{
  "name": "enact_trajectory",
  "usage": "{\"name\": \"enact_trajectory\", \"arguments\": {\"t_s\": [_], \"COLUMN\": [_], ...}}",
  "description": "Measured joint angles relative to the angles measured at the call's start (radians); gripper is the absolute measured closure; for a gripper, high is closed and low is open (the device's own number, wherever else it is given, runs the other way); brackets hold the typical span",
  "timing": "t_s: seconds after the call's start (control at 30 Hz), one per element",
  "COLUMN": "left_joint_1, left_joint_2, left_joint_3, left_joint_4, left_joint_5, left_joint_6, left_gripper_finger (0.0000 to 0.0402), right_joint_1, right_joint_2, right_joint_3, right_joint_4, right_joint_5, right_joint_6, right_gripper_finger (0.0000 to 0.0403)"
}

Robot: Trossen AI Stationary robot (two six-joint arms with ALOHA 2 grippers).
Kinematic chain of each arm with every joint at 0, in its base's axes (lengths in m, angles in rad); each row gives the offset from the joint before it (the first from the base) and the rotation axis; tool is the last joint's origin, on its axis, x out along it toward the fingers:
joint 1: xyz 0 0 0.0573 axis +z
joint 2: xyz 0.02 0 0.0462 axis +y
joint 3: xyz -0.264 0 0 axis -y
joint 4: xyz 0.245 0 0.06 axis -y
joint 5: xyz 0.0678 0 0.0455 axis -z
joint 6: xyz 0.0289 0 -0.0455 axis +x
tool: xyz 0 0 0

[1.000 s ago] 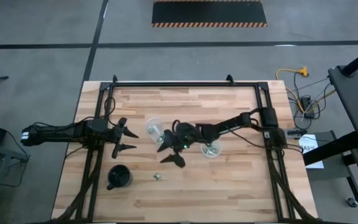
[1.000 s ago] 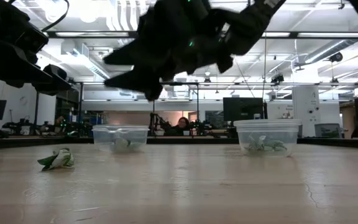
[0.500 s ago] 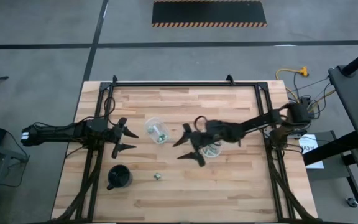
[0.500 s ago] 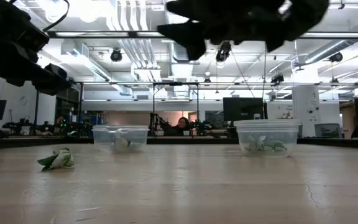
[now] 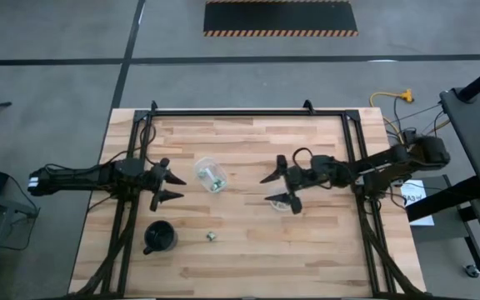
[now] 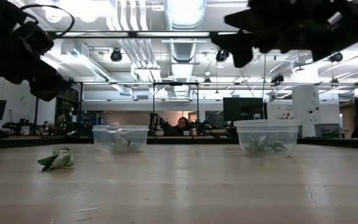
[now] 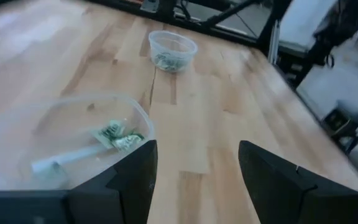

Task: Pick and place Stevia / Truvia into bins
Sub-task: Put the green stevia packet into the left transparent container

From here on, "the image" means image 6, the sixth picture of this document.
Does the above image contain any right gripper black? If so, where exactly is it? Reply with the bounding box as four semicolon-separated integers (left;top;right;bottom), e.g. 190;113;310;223
209;0;358;69

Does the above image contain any black hanging spotlight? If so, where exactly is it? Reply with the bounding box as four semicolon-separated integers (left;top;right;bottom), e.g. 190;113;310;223
215;49;230;63
110;49;123;62
270;74;285;85
328;52;344;63

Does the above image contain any rectangular clear plastic bin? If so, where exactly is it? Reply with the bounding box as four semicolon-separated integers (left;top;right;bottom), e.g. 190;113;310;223
91;124;150;153

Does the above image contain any white pillar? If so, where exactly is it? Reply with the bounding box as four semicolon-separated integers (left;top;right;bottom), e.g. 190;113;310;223
292;67;321;138

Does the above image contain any overhead LED light bar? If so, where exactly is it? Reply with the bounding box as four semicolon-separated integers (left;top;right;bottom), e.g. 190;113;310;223
42;30;248;40

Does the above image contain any person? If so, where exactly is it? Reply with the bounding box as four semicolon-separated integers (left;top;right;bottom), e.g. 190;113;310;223
172;116;192;136

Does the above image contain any round clear plastic bin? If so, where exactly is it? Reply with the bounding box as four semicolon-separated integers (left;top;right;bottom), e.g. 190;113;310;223
233;119;303;157

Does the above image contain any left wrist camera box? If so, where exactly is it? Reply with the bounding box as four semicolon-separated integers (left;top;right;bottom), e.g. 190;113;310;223
19;21;55;56

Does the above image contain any thin yellow hanging cord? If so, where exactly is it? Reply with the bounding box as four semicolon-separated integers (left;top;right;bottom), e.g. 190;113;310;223
263;52;268;100

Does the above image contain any silver ventilation duct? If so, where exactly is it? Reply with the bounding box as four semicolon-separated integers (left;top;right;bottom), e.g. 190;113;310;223
163;0;208;65

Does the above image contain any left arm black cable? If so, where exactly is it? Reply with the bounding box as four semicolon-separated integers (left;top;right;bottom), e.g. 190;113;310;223
20;4;76;32

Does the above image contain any black background rig frame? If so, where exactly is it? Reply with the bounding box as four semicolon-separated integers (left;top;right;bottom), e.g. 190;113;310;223
152;82;200;130

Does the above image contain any black aluminium table frame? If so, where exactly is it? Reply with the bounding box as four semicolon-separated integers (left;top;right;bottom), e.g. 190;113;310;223
0;136;358;152

